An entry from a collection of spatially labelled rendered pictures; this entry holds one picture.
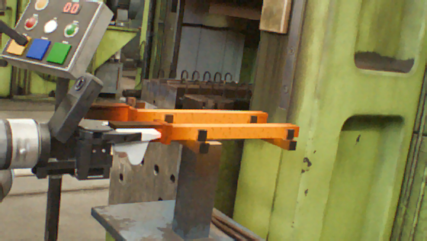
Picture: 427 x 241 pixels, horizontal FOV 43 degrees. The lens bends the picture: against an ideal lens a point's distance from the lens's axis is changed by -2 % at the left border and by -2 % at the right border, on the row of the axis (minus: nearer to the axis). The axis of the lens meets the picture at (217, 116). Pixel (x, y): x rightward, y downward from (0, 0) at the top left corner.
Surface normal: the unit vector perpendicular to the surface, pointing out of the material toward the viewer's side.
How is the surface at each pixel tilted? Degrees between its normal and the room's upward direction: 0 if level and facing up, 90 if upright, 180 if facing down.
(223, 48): 90
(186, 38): 90
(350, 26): 89
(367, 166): 90
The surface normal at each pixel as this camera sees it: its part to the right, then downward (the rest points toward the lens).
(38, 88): 0.50, 0.22
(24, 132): 0.51, -0.48
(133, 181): -0.80, 0.00
